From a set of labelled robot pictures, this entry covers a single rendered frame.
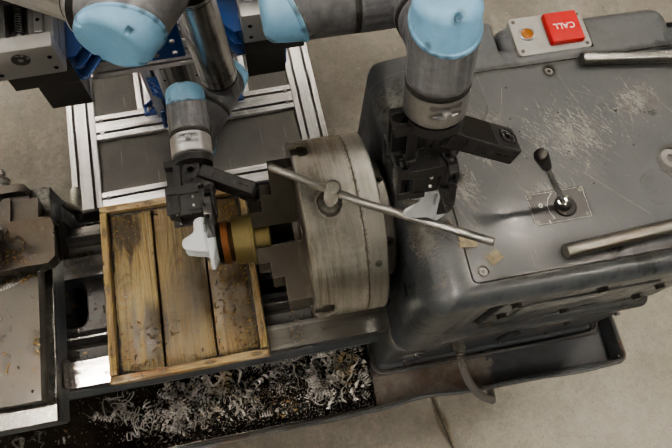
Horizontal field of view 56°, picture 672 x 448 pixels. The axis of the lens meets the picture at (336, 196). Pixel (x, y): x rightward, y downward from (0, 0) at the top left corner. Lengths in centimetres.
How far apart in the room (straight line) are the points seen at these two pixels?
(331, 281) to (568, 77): 52
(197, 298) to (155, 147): 99
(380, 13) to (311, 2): 8
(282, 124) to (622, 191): 137
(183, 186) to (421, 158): 49
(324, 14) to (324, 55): 188
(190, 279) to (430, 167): 68
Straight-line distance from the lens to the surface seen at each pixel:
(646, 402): 244
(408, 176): 79
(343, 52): 262
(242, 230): 110
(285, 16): 72
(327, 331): 131
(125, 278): 136
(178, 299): 133
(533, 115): 110
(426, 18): 66
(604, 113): 115
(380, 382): 163
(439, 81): 69
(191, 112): 121
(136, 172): 220
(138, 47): 96
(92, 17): 96
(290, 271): 108
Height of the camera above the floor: 216
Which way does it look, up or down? 68 degrees down
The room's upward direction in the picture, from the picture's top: 8 degrees clockwise
